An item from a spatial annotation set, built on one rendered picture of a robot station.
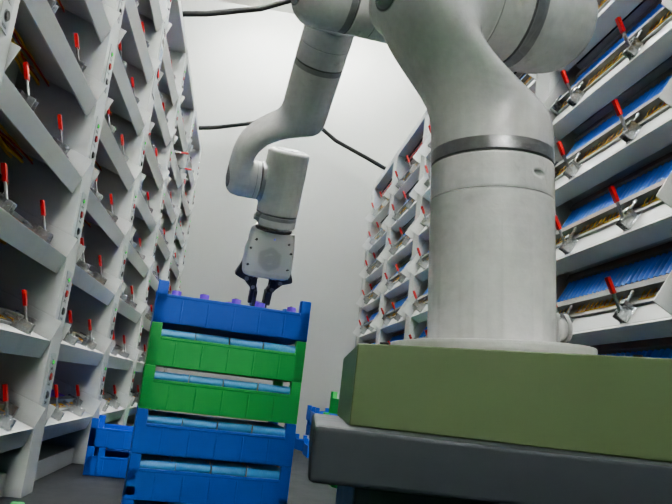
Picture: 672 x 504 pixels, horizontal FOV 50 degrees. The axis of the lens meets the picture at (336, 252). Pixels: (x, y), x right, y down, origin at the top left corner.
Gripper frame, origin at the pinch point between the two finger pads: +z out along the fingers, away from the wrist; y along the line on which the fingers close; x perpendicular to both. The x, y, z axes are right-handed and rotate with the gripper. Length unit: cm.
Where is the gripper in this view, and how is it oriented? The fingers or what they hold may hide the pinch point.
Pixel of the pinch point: (259, 298)
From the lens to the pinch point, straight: 150.9
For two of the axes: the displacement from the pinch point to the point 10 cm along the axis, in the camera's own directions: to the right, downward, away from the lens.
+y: 9.6, 1.6, 2.4
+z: -2.2, 9.5, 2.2
